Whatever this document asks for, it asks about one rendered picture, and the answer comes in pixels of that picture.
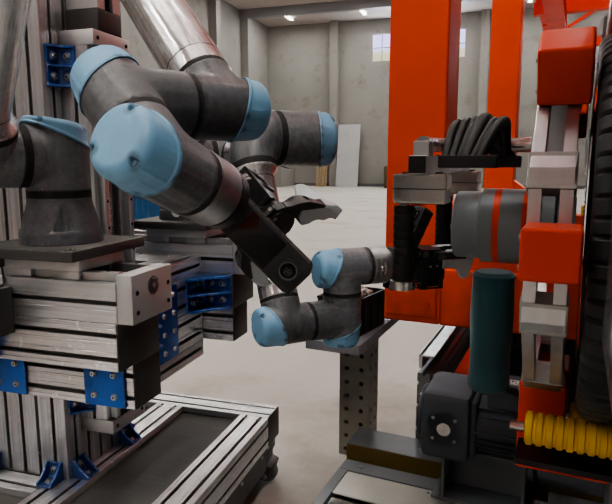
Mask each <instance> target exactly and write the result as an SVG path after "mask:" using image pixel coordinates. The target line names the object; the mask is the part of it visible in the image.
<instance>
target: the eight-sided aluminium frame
mask: <svg viewBox="0 0 612 504"><path fill-rule="evenodd" d="M551 108H552V106H538V105H537V112H536V120H535V128H534V136H533V144H532V151H531V152H529V158H528V170H527V181H526V191H527V195H528V201H527V218H526V223H528V222H539V223H541V217H542V200H543V196H560V204H559V219H558V223H564V224H572V222H573V208H574V197H576V196H577V185H578V170H579V156H580V152H578V151H577V150H578V136H579V121H580V109H582V104H580V105H567V115H566V126H565V138H564V149H563V152H547V145H548V136H549V126H550V117H551ZM569 298H570V295H569V294H568V285H567V284H554V293H553V292H547V283H541V282H538V286H537V282H529V281H523V288H522V291H521V296H520V302H519V332H521V343H522V374H521V381H522V382H523V386H524V387H528V388H535V389H542V390H549V391H555V392H561V388H563V378H564V367H563V366H562V365H563V355H565V344H566V337H567V326H568V313H569ZM540 352H547V353H550V362H547V361H539V359H540Z"/></svg>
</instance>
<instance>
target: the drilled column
mask: <svg viewBox="0 0 612 504"><path fill-rule="evenodd" d="M378 346H379V339H377V340H376V341H375V342H374V343H373V344H372V345H371V346H370V347H368V348H367V349H366V350H365V351H364V352H363V353H362V354H361V355H359V356H356V355H349V354H342V353H340V390H339V453H340V454H344V455H347V450H345V447H347V442H348V441H349V440H350V438H351V437H352V436H353V435H354V434H355V432H356V431H357V430H358V429H359V428H360V427H361V428H366V429H371V430H376V431H377V397H378Z"/></svg>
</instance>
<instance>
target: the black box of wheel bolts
mask: <svg viewBox="0 0 612 504"><path fill-rule="evenodd" d="M384 302H385V289H383V288H375V287H367V286H365V285H364V286H361V327H360V336H362V335H364V334H366V333H367V332H369V331H371V330H373V329H375V328H377V327H379V326H380V325H382V324H384V319H385V317H384Z"/></svg>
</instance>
